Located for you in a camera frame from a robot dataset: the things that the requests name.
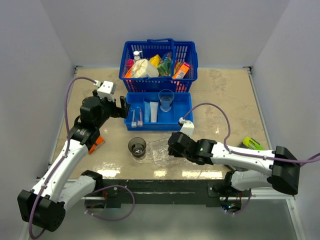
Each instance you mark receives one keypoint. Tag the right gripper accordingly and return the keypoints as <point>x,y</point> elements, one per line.
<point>172,152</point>

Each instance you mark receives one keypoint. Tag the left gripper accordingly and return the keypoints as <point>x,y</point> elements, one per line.
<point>122,112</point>

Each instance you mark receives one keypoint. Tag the clear small textured tray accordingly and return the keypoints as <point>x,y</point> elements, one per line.
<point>159,151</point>

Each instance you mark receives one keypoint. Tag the clear blue banded cup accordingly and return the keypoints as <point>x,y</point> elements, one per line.
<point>166,98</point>

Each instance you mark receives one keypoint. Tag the dark brown banded cup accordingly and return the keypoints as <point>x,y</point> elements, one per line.
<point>137,147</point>

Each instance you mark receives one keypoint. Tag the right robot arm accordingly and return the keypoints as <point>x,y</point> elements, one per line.
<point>277,168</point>

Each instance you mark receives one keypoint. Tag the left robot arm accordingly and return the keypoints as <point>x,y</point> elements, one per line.
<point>45,205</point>

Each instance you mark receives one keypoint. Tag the white-blue wrapped toothbrush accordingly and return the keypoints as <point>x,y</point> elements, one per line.
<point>134,120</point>

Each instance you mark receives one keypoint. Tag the clear oval textured tray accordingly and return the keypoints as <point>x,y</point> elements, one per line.
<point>174,160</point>

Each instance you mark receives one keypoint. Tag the pink wrapped toothbrush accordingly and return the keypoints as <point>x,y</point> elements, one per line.
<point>140,117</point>

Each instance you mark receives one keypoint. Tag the white orange toothpaste tube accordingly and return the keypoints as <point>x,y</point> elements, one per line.
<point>153,111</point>

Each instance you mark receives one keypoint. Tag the orange scrub package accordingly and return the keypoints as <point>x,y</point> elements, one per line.
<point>129,73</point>

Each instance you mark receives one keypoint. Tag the blue compartment organizer bin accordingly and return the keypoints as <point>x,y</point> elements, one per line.
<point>166,121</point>

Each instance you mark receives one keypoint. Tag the cream paper bag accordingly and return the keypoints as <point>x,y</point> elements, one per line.
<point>144,69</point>

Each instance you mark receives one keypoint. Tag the pink box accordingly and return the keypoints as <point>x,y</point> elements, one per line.
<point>129,64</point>

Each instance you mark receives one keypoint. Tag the orange box on table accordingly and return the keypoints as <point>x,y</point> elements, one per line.
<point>96,145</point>

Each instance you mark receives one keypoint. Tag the blue plastic shopping basket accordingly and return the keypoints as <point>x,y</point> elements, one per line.
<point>181,52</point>

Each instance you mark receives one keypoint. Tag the white pump bottle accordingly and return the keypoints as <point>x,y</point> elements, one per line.
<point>136,56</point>

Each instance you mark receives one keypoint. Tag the yellow snack packet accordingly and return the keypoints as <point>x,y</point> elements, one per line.
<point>155,60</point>

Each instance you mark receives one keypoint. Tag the green sponge package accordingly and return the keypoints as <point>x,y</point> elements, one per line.
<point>165,65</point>

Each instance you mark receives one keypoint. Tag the dark package on table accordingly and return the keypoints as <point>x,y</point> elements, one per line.
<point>236,168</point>

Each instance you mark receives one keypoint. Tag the orange white carton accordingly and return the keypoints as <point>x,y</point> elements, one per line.
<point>180,70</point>

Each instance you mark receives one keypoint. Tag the green yellow razor package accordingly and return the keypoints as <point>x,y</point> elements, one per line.
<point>252,144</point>

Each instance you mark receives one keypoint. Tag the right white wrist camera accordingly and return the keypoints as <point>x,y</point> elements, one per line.
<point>187,126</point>

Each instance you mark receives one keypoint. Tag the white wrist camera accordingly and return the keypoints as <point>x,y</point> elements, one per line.
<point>187,126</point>
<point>106,89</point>

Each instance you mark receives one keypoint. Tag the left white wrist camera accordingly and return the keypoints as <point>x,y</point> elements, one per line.
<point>106,89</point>

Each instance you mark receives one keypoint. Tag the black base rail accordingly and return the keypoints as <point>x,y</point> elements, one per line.
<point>169,192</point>

